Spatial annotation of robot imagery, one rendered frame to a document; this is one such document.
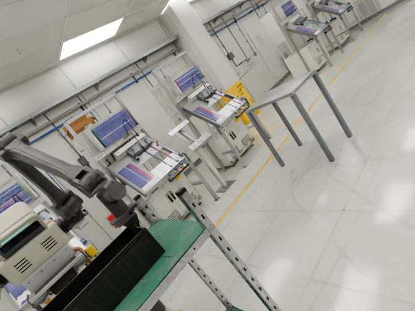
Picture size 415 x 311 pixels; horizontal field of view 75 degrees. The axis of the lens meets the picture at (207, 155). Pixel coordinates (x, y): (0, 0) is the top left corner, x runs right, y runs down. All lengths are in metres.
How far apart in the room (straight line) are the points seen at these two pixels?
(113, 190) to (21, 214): 0.61
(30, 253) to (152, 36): 5.43
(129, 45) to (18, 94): 2.21
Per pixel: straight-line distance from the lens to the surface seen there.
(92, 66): 5.58
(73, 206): 1.39
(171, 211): 3.60
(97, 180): 0.97
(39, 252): 1.49
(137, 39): 6.18
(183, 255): 0.88
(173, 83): 4.19
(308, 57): 6.86
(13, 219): 1.44
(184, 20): 6.29
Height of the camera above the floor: 1.33
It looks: 13 degrees down
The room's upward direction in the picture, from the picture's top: 36 degrees counter-clockwise
